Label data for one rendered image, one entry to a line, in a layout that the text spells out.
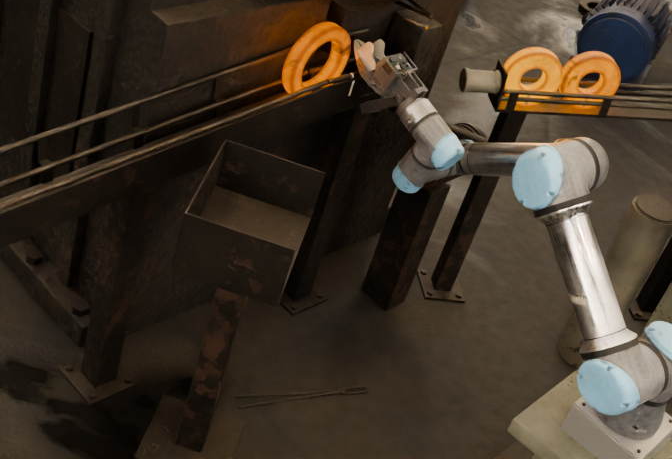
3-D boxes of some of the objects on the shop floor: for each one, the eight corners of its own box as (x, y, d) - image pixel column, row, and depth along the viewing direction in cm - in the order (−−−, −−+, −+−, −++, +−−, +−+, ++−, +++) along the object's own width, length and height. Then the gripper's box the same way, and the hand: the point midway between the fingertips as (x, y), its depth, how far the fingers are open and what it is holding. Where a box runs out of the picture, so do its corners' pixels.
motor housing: (348, 289, 305) (406, 128, 274) (402, 265, 319) (462, 110, 288) (381, 319, 298) (444, 158, 268) (434, 293, 313) (499, 138, 282)
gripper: (437, 89, 247) (382, 18, 253) (410, 97, 241) (355, 24, 247) (417, 113, 253) (364, 43, 259) (391, 121, 247) (337, 49, 253)
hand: (357, 46), depth 254 cm, fingers closed
